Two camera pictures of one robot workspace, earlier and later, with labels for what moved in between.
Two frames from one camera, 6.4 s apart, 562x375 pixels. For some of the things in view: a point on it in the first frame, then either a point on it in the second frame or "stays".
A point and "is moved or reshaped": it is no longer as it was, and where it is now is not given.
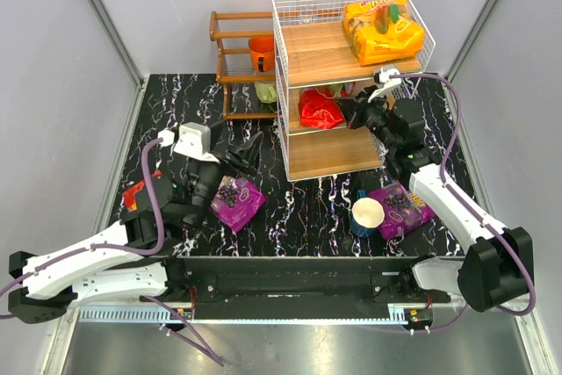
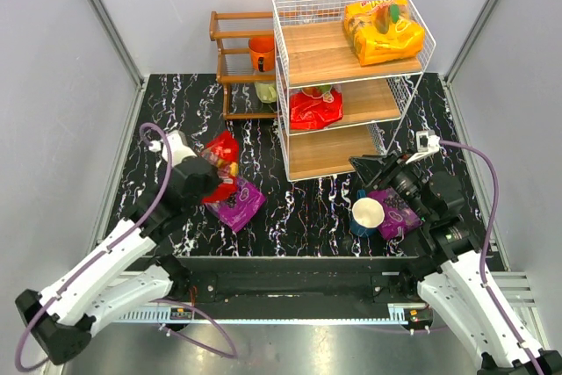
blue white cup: [367, 214] stays
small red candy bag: [128, 196] is moved or reshaped
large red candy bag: [318, 111] is moved or reshaped
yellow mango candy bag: [383, 31] stays
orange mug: [262, 53] stays
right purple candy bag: [404, 211] stays
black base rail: [306, 289] stays
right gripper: [361, 109] -> [385, 169]
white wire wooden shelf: [331, 46] stays
